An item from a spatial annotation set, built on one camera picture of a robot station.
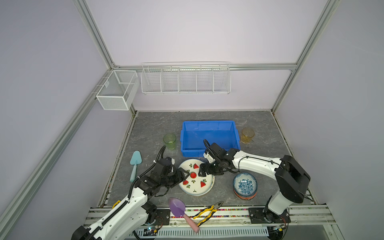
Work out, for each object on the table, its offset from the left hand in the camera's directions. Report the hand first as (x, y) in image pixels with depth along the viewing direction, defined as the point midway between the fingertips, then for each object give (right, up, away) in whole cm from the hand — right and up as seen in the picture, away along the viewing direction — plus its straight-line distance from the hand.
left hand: (186, 178), depth 78 cm
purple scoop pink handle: (-5, -16, -1) cm, 16 cm away
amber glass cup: (+41, +22, +27) cm, 54 cm away
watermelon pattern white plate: (+5, -4, +2) cm, 7 cm away
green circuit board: (-18, -24, -6) cm, 30 cm away
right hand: (+10, 0, +5) cm, 11 cm away
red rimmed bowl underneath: (+28, -7, -6) cm, 30 cm away
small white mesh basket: (-48, +52, +24) cm, 75 cm away
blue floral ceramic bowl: (+30, -3, -1) cm, 30 cm away
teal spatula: (-33, +6, +16) cm, 38 cm away
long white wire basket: (-2, +60, +21) cm, 63 cm away
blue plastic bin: (+3, +22, +28) cm, 36 cm away
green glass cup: (-13, +19, +21) cm, 31 cm away
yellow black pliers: (+14, -15, -3) cm, 21 cm away
